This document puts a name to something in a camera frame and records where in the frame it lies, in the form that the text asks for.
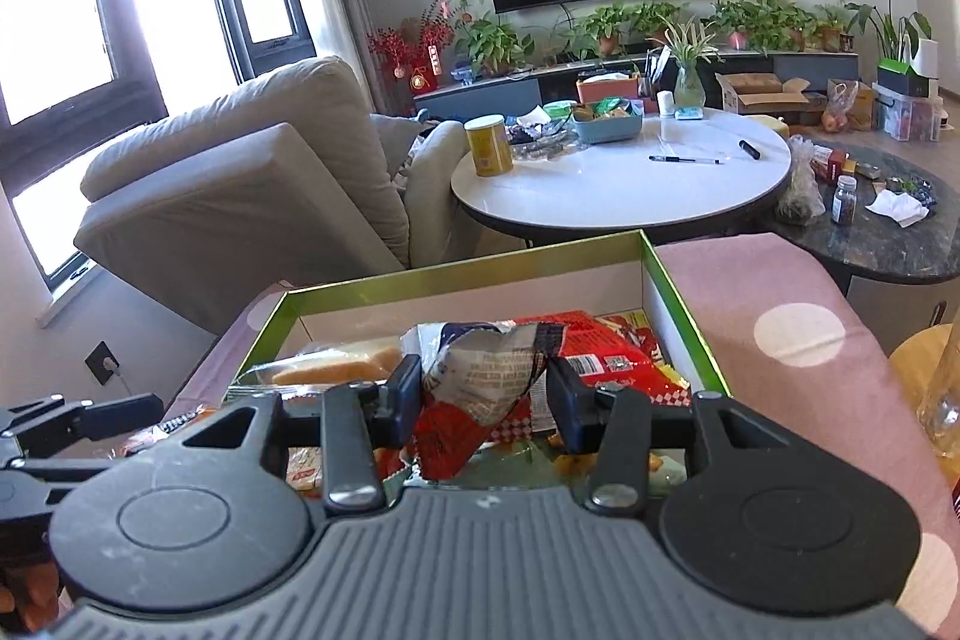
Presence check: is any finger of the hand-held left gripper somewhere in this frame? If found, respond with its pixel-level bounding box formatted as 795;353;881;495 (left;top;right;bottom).
0;454;115;506
0;394;164;444

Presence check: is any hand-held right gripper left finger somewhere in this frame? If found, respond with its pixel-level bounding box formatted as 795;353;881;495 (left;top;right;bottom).
154;355;425;510

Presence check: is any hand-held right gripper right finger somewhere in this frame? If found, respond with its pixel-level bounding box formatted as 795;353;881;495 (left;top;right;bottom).
547;356;807;512

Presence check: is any red white blue snack packet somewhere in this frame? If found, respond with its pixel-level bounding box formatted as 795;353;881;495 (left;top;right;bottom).
401;320;567;482

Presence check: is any bread slice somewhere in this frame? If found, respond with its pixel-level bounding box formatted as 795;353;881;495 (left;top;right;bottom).
255;344;404;387

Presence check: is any green cardboard box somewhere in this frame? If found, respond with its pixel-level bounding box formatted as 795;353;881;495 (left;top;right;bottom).
225;229;732;502

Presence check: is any person's left hand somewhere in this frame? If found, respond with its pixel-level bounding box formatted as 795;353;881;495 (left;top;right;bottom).
0;565;65;635

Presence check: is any round white table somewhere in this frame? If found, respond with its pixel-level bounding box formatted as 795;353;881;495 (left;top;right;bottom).
450;106;794;234

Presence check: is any yellow can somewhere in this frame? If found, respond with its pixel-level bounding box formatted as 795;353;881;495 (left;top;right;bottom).
465;115;515;178

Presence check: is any beige sofa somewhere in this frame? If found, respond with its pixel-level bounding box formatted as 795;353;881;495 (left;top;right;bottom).
73;56;542;333

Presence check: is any pile of small wrappers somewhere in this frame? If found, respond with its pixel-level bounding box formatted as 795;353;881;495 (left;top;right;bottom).
510;106;580;155

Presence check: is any teal tray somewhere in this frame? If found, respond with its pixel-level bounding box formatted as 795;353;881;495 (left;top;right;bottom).
571;101;644;145

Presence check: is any clear plastic bag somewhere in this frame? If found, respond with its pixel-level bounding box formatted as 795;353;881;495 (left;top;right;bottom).
776;134;827;227

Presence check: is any orange box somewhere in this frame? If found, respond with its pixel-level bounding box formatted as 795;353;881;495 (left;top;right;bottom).
576;72;640;105

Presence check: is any glass vase with plant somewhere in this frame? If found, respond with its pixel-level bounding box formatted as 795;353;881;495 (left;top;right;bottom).
664;17;722;114

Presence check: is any red flower decoration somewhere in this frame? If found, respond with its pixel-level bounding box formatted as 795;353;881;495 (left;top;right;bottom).
366;0;455;95

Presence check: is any glass jar with dark lid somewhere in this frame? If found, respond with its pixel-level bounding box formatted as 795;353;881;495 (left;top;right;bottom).
832;175;858;226

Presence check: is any dark marble table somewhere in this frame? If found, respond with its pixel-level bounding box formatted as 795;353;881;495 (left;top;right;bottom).
757;139;960;283

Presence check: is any potted green plant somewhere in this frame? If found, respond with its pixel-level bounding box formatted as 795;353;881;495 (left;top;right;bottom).
814;2;857;53
581;2;638;58
454;14;535;80
712;0;818;54
634;1;680;46

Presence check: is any small red box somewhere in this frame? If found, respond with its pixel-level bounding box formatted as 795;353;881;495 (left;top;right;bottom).
814;149;857;184

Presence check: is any open cardboard box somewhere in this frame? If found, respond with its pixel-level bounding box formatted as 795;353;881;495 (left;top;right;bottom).
715;72;812;118

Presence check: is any clear glass cup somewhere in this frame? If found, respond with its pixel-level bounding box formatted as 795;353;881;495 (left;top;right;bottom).
915;325;960;455

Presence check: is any white tissue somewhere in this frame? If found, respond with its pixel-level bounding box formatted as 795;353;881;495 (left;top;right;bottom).
865;190;932;229

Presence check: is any large dark framed window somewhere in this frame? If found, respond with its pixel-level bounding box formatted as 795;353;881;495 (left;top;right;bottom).
0;0;167;285

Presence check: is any bag of fruit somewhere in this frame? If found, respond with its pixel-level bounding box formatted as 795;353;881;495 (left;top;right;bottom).
821;80;860;133

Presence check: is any green white box stack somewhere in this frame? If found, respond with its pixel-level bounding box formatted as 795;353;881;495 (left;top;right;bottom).
876;40;944;143

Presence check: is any large leaf potted plant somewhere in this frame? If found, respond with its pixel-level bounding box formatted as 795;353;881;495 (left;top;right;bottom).
844;0;932;64

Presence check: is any black wall socket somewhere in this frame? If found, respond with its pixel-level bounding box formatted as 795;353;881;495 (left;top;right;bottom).
85;340;122;386

